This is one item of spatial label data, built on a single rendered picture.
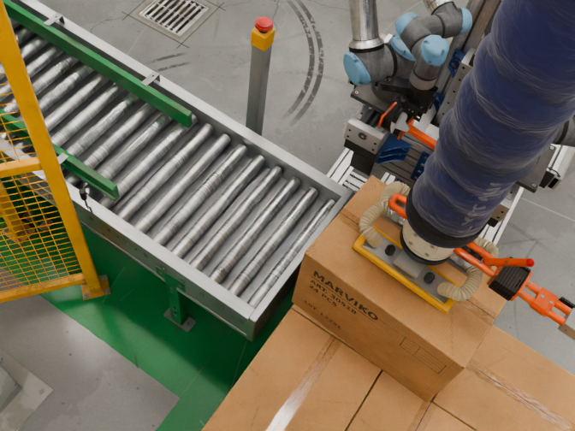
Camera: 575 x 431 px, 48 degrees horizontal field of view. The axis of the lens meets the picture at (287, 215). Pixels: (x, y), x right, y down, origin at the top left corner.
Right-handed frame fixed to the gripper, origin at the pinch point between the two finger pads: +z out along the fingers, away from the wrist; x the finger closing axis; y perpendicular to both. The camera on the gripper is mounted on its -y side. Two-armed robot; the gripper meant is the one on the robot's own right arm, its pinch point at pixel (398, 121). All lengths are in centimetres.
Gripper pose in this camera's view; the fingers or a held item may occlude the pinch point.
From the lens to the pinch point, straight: 212.5
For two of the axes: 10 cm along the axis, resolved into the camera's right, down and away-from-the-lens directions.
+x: 6.0, -6.5, 4.6
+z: -1.0, 5.1, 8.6
